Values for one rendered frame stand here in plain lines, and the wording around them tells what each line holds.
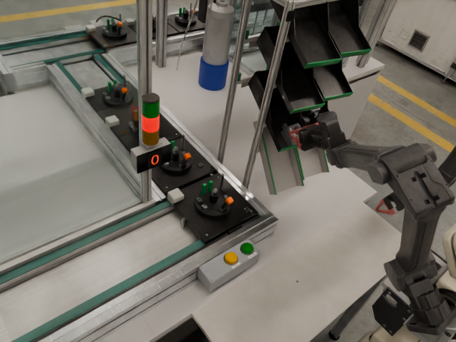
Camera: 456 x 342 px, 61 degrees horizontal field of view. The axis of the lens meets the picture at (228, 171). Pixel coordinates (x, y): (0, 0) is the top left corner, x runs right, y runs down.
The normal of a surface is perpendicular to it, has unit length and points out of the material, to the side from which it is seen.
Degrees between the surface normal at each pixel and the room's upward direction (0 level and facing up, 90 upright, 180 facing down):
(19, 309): 0
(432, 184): 35
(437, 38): 90
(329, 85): 25
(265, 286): 0
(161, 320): 0
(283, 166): 45
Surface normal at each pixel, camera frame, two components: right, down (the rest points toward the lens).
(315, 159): 0.43, -0.04
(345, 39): 0.32, -0.36
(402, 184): -0.15, -0.26
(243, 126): 0.14, -0.71
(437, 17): -0.77, 0.35
